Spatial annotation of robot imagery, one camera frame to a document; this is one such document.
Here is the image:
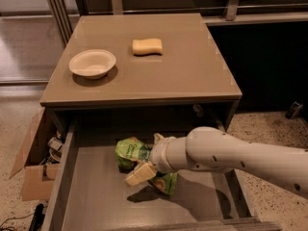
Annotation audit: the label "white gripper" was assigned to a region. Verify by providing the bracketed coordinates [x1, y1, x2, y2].
[125, 133, 187, 186]

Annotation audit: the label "green rice chip bag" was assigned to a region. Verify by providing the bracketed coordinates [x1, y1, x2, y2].
[115, 137, 177, 195]

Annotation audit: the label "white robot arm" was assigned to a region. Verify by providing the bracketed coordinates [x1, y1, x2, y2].
[125, 127, 308, 197]

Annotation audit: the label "open grey top drawer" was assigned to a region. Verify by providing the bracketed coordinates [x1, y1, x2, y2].
[42, 112, 281, 231]

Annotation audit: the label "grey cabinet counter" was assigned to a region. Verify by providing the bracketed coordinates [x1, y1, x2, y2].
[40, 13, 242, 132]

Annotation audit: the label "items inside cardboard box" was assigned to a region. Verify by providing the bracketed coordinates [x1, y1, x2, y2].
[40, 131, 64, 165]

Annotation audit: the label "yellow sponge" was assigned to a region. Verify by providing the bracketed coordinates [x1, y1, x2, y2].
[132, 38, 163, 55]

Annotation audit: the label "white paper bowl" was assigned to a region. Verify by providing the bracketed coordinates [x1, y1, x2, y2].
[69, 49, 116, 79]

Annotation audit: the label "cardboard box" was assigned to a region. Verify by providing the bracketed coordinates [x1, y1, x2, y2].
[10, 108, 59, 201]

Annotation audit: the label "black device on floor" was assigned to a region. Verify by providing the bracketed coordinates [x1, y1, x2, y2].
[29, 204, 44, 231]

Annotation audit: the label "dark object on floor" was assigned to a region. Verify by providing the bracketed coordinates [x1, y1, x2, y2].
[285, 102, 303, 119]

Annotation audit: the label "metal railing shelf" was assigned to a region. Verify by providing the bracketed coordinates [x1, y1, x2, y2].
[47, 0, 308, 43]

